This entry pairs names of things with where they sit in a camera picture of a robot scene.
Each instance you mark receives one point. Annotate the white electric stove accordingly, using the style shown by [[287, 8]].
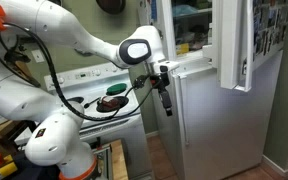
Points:
[[130, 140]]

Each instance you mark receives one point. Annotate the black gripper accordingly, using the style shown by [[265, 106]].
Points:
[[162, 83]]

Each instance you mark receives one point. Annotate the aluminium profile frame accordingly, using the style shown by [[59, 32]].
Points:
[[105, 160]]

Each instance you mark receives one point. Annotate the black spoon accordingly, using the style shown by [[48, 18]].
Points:
[[91, 102]]

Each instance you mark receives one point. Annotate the photo magnet cluster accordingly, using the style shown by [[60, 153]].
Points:
[[267, 26]]

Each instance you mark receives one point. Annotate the white upper fridge door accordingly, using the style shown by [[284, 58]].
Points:
[[229, 43]]

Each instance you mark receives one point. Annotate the green leaf-shaped lid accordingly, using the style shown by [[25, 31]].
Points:
[[116, 89]]

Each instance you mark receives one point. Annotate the brown wooden rack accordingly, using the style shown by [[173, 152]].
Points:
[[25, 75]]

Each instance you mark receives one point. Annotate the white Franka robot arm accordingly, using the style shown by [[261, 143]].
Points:
[[17, 96]]

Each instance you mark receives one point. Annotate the brown sauce bottle white cap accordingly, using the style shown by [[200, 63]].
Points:
[[109, 102]]

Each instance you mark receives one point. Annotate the white fridge door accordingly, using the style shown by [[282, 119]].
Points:
[[229, 43], [230, 133]]

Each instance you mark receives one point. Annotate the black stand with orange clamps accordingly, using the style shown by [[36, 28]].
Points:
[[17, 56]]

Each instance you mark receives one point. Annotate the yellow food package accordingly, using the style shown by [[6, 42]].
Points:
[[182, 49]]

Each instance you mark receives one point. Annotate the wooden robot mounting board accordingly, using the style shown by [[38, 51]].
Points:
[[119, 163]]

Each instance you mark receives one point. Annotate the dark blue storage box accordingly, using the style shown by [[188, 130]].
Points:
[[27, 170]]

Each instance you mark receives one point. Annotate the white light switch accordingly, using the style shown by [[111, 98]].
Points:
[[37, 56]]

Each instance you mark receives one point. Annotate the white refrigerator cabinet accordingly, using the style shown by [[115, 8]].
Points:
[[160, 133]]

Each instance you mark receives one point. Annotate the black stove burner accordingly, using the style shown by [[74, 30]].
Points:
[[78, 99], [123, 104]]

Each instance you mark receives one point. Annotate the blue paper note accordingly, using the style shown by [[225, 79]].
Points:
[[153, 10]]

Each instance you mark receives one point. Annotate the white lower fridge door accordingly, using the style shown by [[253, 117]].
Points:
[[230, 133]]

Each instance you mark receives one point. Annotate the dark brown round wall item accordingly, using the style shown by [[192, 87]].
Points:
[[112, 5]]

